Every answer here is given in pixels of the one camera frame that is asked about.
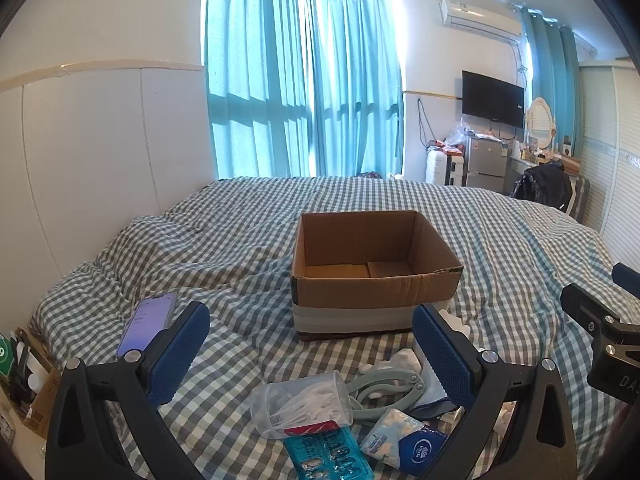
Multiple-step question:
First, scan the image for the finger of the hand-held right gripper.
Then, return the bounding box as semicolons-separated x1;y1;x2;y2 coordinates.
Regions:
560;283;640;348
612;262;640;302

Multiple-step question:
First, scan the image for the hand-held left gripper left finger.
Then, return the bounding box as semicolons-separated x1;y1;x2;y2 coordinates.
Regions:
45;301;211;480

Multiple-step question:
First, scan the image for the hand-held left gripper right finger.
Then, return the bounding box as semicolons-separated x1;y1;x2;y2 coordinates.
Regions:
411;303;578;480

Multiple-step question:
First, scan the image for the green plastic clip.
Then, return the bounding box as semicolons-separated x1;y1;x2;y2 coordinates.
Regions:
345;362;427;423

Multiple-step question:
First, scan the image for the clear floss pick container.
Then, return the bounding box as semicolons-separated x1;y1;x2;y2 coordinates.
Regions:
249;371;355;441

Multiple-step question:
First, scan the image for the teal blister packet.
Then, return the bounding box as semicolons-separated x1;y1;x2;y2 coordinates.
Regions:
283;422;375;480

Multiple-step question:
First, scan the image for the purple smartphone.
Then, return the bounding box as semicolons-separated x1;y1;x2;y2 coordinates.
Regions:
116;291;177;361

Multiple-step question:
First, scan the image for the grey striped chair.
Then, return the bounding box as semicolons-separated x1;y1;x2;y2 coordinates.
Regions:
570;175;592;223

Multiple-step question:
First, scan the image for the checkered blanket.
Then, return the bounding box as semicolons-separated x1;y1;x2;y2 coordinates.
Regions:
27;176;640;480

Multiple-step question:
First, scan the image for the white wardrobe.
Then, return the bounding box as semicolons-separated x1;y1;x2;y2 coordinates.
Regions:
577;57;640;266

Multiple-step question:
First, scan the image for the black jacket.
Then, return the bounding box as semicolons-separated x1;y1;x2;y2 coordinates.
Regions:
510;160;573;208

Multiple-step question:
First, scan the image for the cardboard box with clutter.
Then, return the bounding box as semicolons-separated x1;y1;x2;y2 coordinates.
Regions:
0;327;63;436

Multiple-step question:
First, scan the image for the grey mini fridge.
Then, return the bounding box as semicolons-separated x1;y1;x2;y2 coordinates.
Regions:
465;132;510;191

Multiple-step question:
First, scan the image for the white oval mirror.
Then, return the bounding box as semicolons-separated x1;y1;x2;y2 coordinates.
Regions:
525;97;557;153

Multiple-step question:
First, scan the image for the white suitcase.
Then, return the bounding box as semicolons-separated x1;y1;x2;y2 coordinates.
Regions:
425;149;468;187

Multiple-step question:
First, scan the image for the white padded headboard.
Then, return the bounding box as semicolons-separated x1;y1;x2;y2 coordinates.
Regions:
0;60;216;356

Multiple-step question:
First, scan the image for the narrow teal curtain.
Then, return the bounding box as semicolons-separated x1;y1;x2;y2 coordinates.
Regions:
520;5;581;158

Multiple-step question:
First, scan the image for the clear plastic bag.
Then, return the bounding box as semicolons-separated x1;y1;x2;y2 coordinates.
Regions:
445;119;473;146

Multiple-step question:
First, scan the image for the wide teal curtain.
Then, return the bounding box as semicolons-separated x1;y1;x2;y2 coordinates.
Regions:
202;0;313;181

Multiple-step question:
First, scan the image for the white air conditioner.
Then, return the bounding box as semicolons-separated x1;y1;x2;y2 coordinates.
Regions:
439;0;523;41

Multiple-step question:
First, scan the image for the black wall television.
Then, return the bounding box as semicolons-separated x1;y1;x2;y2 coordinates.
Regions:
461;70;526;128

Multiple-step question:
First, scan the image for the black wall cable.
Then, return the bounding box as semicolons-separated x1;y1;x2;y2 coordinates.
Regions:
417;97;437;147

